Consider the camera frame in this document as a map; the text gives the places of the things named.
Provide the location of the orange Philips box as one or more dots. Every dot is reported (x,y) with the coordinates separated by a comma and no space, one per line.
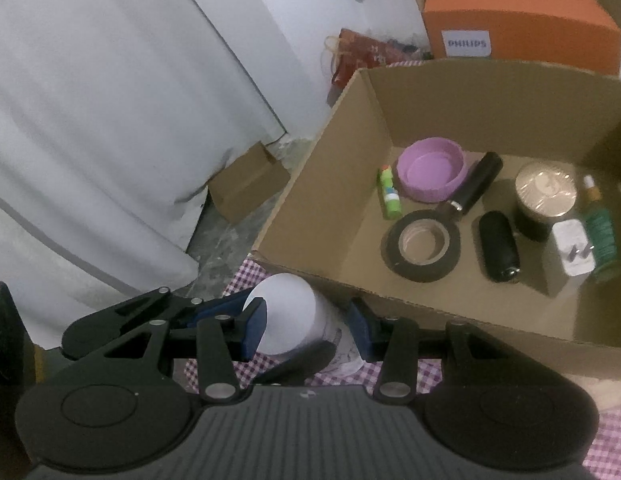
(578,33)

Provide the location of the black cylindrical tube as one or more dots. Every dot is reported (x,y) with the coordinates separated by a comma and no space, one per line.
(468,193)

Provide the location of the white fabric sheet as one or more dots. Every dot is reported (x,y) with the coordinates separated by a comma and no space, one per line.
(114,114)

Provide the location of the white power adapter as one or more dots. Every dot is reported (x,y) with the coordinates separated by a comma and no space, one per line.
(568,258)

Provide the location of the black tape roll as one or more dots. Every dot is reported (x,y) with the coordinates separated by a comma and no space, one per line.
(423,246)

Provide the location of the pink plastic lid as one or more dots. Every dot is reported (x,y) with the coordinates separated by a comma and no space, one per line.
(431,170)

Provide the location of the black stand frame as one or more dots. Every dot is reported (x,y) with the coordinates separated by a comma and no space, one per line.
(15,375)

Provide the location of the gold lid cosmetic jar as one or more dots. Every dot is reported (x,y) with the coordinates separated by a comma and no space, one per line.
(545,195)

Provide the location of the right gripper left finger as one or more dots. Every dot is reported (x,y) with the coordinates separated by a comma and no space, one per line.
(222,341)

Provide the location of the cream mat with red hearts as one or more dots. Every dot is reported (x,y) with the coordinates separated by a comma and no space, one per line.
(584,395)

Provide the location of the green glue stick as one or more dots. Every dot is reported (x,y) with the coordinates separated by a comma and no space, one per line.
(390,196)

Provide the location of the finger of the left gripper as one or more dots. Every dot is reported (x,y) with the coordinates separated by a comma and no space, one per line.
(231,305)
(102,327)

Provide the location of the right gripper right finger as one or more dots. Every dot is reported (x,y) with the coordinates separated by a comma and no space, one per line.
(392,342)

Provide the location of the red gift bag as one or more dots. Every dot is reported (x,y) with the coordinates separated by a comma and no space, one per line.
(352,51)

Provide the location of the open brown cardboard box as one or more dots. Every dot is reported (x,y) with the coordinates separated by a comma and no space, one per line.
(329,225)

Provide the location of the green dropper bottle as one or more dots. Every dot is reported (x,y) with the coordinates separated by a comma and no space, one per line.
(600,231)

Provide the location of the white pill bottle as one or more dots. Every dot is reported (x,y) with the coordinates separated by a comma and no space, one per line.
(299,315)

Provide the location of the small cardboard box on floor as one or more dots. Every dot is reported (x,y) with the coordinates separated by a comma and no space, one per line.
(247,183)

